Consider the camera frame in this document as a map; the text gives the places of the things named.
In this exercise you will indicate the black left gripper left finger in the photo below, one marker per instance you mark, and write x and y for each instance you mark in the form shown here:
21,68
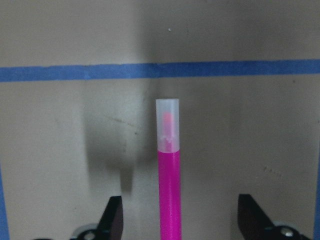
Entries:
111,224

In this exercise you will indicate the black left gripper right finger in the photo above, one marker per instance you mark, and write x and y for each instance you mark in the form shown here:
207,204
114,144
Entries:
252,221

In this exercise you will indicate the pink marker pen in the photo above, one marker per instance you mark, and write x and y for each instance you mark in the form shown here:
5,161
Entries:
169,169

